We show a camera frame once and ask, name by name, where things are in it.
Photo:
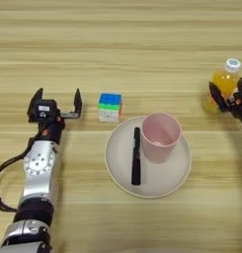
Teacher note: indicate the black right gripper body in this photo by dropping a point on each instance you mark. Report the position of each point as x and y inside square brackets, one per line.
[239, 107]

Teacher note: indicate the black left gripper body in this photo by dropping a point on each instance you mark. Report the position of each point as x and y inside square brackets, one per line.
[53, 131]

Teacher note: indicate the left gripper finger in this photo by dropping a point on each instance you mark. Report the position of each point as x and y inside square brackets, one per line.
[34, 102]
[78, 103]

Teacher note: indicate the orange juice bottle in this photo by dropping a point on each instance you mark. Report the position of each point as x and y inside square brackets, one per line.
[226, 80]

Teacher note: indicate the multicolour puzzle cube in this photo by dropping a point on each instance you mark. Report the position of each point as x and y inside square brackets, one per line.
[109, 108]

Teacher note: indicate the pink plastic cup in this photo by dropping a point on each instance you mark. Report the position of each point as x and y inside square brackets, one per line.
[160, 141]

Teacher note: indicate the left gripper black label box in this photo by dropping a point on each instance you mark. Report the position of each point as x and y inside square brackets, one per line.
[45, 110]

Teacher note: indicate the black marker pen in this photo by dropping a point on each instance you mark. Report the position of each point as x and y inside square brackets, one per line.
[136, 158]

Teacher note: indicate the round beige plate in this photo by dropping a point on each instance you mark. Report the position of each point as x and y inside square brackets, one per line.
[165, 181]

